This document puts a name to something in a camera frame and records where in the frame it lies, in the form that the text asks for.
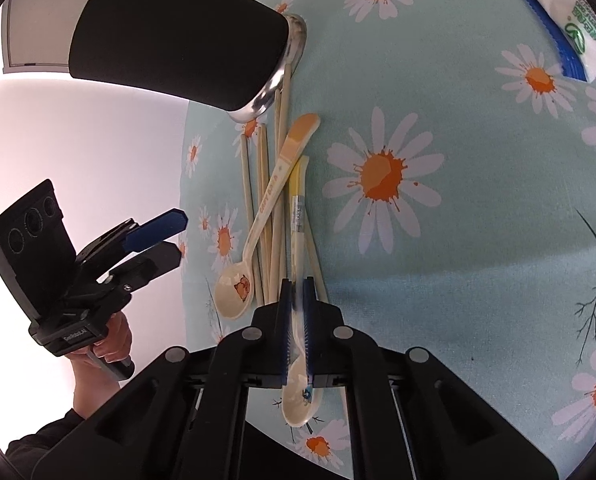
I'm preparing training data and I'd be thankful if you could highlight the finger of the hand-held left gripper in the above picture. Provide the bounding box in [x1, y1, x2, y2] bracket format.
[109, 241, 182, 292]
[122, 208, 189, 254]

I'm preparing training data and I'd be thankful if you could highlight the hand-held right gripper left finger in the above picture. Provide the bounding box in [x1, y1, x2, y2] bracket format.
[30, 279, 295, 480]

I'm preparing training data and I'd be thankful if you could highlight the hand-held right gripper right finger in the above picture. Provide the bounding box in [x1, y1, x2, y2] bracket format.
[303, 276, 561, 480]

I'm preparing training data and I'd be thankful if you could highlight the pile of bamboo chopsticks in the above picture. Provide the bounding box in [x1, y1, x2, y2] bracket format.
[240, 62, 329, 311]

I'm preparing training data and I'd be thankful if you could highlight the yellow handled cream spoon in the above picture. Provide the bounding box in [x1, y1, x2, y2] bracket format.
[281, 156, 323, 429]

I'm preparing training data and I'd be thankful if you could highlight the black cup with steel rim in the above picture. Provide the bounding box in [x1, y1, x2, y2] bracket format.
[68, 0, 309, 124]

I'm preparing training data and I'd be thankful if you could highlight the person's left forearm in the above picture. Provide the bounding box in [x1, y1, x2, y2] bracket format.
[5, 357, 129, 471]

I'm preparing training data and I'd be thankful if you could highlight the person's left hand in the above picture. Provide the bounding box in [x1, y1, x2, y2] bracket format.
[68, 309, 135, 368]

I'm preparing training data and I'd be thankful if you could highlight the light blue daisy tablecloth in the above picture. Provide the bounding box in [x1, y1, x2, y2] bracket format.
[178, 0, 596, 480]

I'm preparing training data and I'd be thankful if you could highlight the grey cabinet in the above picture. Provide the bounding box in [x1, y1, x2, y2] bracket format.
[0, 0, 239, 75]

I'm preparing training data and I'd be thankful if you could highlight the white and blue salt bag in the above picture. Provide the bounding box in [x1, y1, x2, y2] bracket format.
[498, 0, 596, 84]

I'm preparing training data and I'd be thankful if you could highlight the orange handled cream spoon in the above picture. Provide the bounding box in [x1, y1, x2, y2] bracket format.
[213, 114, 322, 320]

